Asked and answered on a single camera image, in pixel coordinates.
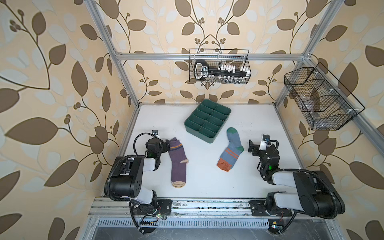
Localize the purple sock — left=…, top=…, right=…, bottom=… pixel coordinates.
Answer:
left=169, top=138, right=189, bottom=188

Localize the blue orange striped sock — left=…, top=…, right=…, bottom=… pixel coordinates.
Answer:
left=217, top=127, right=244, bottom=172

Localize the green compartment tray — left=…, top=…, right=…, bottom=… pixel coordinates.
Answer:
left=184, top=99, right=232, bottom=144

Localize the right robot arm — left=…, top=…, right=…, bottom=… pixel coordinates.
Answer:
left=248, top=136, right=346, bottom=219

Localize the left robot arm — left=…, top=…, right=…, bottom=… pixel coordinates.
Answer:
left=104, top=131, right=171, bottom=210

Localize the black socket set tool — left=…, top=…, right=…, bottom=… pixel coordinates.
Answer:
left=192, top=60, right=251, bottom=81

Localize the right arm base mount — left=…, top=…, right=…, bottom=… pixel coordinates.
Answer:
left=249, top=199, right=293, bottom=218

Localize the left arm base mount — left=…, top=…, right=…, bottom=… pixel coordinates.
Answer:
left=133, top=199, right=173, bottom=216

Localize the right wire basket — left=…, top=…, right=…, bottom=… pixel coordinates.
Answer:
left=284, top=63, right=366, bottom=131

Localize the wire basket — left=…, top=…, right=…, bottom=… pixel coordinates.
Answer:
left=284, top=63, right=366, bottom=131
left=189, top=48, right=252, bottom=85

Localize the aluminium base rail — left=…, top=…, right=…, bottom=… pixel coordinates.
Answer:
left=88, top=197, right=337, bottom=219

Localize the back wire basket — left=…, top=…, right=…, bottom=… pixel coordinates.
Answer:
left=189, top=48, right=252, bottom=85

